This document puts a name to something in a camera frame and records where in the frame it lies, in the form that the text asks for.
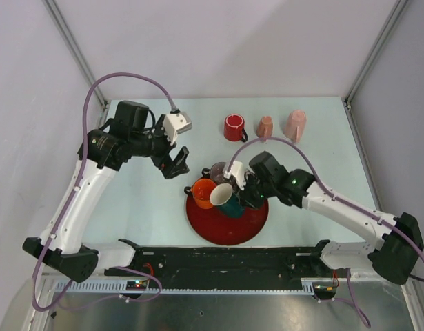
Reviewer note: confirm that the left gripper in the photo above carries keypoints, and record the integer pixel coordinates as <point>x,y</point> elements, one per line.
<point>178,165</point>

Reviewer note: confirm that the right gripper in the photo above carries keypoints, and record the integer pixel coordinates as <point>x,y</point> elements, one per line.
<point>245,198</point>

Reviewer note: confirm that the orange mug black handle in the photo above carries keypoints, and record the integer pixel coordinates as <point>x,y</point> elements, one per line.
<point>200,191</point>

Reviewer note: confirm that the large lilac mug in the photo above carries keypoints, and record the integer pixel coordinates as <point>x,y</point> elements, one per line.
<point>216,174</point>

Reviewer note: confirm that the dark green mug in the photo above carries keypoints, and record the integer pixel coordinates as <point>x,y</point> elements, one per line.
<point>223,198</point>

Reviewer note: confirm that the salmon small mug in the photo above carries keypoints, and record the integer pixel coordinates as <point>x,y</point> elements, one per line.
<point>265,127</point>

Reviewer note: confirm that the pink tall mug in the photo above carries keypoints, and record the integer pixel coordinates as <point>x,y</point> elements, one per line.
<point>295,125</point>

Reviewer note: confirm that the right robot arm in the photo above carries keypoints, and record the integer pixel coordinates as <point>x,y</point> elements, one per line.
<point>391,244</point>

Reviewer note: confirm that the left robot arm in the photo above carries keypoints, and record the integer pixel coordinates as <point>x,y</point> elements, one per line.
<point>101,156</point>

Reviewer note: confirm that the red round tray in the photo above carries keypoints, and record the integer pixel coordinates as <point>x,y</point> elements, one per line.
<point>215,227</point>

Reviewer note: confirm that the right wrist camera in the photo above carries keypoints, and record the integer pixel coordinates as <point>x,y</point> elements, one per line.
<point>235,170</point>

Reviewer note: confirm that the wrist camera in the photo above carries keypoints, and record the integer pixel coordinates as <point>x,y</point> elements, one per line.
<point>175,124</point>
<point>235,170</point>

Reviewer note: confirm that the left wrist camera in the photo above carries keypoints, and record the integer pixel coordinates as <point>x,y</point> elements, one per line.
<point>175,124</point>

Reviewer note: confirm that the red mug black handle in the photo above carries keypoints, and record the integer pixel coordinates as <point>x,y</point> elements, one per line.
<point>234,128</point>

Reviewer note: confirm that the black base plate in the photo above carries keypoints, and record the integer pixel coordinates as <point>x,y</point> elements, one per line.
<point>215,268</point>

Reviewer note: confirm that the white slotted cable duct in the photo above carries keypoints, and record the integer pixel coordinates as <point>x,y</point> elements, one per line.
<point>127,286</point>

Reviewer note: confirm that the aluminium frame rail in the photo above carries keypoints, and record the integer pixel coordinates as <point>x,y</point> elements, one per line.
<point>69,39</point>

